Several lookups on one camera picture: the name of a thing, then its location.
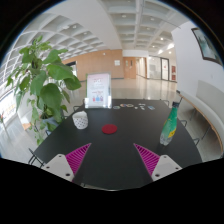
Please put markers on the white dotted cup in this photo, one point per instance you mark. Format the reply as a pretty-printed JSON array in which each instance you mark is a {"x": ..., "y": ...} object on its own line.
[{"x": 80, "y": 120}]

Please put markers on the small blue card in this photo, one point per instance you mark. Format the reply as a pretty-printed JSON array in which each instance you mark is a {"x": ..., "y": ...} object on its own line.
[{"x": 151, "y": 107}]

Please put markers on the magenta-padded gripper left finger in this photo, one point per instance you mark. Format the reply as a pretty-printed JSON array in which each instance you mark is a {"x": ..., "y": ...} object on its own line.
[{"x": 60, "y": 165}]

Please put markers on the dark framed wall picture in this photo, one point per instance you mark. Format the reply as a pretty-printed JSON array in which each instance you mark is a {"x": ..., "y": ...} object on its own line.
[{"x": 206, "y": 46}]

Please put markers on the green leafy potted plant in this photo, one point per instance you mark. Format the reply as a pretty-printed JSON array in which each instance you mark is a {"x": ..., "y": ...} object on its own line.
[{"x": 50, "y": 95}]

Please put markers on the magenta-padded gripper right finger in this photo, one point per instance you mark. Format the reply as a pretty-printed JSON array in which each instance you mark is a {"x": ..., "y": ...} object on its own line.
[{"x": 165, "y": 166}]

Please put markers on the green plastic drink bottle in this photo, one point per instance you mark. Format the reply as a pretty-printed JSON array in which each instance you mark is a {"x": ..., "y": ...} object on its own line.
[{"x": 170, "y": 128}]

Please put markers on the recessed ceiling lights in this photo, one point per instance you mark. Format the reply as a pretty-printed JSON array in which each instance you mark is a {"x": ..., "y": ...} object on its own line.
[{"x": 123, "y": 15}]

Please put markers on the clear acrylic sign stand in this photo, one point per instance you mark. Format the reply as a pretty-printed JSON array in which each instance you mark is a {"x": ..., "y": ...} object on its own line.
[{"x": 98, "y": 90}]

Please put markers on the flat round red coaster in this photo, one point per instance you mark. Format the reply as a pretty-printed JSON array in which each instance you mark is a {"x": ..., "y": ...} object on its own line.
[{"x": 109, "y": 129}]

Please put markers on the small round sticker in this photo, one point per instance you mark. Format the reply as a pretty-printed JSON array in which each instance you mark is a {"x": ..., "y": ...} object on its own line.
[
  {"x": 116, "y": 107},
  {"x": 130, "y": 105},
  {"x": 124, "y": 105}
]

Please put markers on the white long bench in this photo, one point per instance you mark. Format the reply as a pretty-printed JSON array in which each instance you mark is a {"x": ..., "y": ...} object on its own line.
[{"x": 208, "y": 100}]

